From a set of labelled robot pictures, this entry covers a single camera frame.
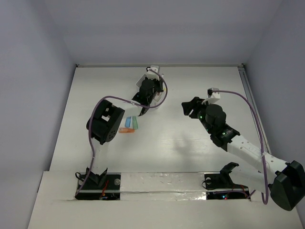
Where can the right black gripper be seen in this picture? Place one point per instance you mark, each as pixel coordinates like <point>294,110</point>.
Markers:
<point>195,103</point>

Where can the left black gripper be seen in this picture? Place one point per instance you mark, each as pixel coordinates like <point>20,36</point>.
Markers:
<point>155,88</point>

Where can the peach white marker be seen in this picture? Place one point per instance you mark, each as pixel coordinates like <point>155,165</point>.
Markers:
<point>158,96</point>

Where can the green capsule eraser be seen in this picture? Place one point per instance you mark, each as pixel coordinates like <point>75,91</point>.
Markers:
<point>134,123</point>

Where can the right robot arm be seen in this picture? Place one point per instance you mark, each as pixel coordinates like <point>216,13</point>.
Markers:
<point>283,181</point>

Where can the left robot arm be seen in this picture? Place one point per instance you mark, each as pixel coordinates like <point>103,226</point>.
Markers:
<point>105,120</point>

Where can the white three-compartment organizer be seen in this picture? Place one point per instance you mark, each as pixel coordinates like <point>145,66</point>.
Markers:
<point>154,103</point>

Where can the blue capsule eraser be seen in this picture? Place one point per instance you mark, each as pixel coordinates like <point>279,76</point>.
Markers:
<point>128,122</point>

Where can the orange capsule eraser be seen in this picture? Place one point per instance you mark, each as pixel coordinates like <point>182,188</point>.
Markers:
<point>126,130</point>

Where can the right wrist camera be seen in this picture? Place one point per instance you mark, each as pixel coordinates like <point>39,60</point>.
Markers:
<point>213,96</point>

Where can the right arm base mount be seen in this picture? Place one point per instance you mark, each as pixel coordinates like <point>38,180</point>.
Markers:
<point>219,185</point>

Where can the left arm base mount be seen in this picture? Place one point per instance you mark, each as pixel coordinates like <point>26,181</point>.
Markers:
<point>105,186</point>

